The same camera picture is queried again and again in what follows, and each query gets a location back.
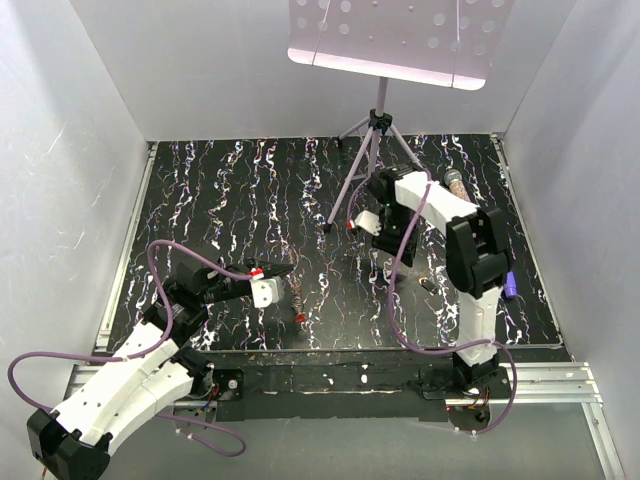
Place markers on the large toothed keyring disc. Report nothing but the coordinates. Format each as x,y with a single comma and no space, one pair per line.
296,285

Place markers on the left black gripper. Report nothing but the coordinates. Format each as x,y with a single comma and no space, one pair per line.
273,269

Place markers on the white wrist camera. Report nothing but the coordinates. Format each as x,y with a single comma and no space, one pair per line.
265,291
366,221

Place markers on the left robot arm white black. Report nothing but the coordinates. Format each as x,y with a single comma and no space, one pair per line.
156,367

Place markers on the black front rail base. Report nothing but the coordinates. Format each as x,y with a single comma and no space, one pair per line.
345,384

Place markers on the lilac music stand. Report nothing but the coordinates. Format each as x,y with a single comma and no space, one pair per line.
445,43

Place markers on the white black key fob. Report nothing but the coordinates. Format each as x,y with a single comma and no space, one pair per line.
427,284

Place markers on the aluminium frame rail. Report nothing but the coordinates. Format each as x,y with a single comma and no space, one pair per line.
532,383

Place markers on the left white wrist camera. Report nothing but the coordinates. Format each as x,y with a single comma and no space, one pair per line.
265,291

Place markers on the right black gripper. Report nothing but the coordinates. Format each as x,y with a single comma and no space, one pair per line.
386,244

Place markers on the glitter toy microphone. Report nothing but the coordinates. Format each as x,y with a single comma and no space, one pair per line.
454,182

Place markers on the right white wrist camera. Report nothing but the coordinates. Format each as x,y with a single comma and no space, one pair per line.
366,221

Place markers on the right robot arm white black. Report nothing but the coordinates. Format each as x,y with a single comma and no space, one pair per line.
477,259

